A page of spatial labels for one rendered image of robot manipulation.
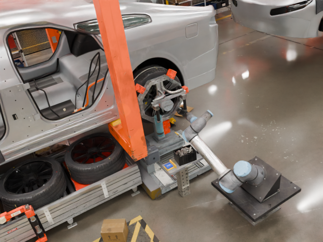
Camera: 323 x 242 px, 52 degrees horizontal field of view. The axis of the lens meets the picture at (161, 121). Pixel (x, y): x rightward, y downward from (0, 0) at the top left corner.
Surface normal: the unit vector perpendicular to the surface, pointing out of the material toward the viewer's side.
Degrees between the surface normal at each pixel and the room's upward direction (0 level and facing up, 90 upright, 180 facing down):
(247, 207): 0
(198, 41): 90
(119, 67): 90
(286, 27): 104
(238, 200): 0
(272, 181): 43
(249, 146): 0
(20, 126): 91
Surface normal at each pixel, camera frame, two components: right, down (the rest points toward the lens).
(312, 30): 0.07, 0.66
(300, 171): -0.13, -0.83
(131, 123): 0.50, 0.42
